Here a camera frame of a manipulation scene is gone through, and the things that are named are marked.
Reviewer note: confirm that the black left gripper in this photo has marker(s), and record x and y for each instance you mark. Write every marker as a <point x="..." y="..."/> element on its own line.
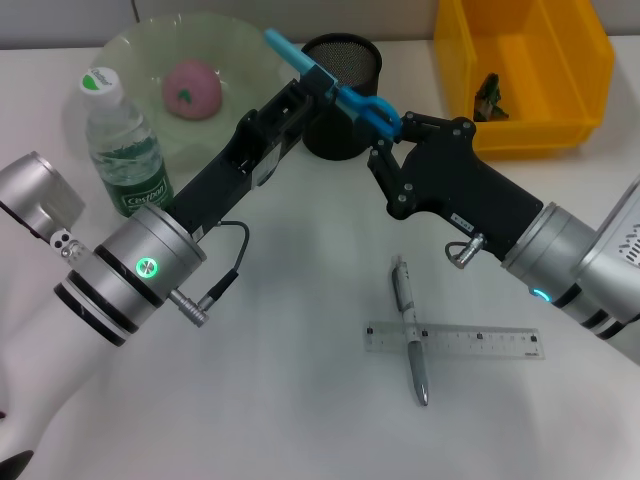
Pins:
<point x="240" y="160"/>

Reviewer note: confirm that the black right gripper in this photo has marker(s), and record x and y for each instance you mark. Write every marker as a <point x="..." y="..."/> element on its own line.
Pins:
<point x="450" y="175"/>

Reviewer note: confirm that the blue scissors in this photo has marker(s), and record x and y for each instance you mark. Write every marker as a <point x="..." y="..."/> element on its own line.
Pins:
<point x="285" y="47"/>

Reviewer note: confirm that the green plastic wrapper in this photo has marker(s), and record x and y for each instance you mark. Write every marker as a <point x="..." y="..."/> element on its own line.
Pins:
<point x="487" y="95"/>

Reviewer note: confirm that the pink peach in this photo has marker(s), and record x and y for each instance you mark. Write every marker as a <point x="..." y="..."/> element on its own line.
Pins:
<point x="200" y="100"/>

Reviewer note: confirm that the clear water bottle green label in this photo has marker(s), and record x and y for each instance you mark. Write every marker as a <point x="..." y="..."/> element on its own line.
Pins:
<point x="125" y="150"/>

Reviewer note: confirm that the silver ballpoint pen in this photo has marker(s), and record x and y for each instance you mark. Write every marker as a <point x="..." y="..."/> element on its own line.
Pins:
<point x="417" y="365"/>

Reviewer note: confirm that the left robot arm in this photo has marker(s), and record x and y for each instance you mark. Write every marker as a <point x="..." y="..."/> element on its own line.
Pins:
<point x="125" y="270"/>

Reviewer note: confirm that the black mesh pen holder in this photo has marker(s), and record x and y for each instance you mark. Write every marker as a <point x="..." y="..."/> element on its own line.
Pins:
<point x="350" y="60"/>

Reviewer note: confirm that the pale green glass fruit plate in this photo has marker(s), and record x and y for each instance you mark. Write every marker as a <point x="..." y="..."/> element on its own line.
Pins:
<point x="240" y="60"/>

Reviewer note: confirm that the clear plastic ruler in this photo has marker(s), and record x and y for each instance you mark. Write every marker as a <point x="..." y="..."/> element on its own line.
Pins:
<point x="475" y="342"/>

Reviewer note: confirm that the yellow plastic bin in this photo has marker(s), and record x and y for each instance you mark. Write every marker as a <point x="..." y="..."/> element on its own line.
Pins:
<point x="540" y="60"/>

